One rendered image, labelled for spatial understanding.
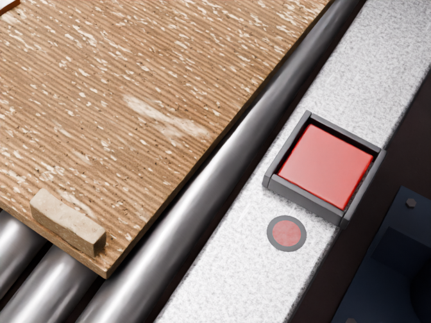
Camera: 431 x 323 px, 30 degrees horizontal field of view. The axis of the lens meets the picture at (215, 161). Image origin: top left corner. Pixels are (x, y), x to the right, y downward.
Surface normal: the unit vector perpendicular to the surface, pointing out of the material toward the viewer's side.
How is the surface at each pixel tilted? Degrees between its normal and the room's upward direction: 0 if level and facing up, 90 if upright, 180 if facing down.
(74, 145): 0
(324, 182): 0
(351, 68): 0
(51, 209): 12
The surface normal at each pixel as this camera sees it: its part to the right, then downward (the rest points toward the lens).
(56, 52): 0.09, -0.51
